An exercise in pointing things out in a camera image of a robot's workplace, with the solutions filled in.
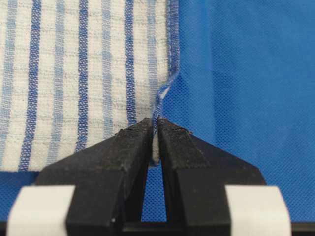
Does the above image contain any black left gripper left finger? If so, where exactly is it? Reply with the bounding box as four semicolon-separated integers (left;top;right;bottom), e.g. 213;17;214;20
6;117;154;236

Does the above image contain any blue table cloth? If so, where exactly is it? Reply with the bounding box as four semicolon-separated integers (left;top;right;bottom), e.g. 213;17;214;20
0;0;315;221

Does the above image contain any white blue striped towel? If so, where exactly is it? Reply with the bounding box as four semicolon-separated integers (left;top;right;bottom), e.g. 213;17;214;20
0;0;178;172

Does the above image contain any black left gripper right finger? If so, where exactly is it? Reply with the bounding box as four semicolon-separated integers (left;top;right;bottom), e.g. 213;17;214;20
156;118;292;236

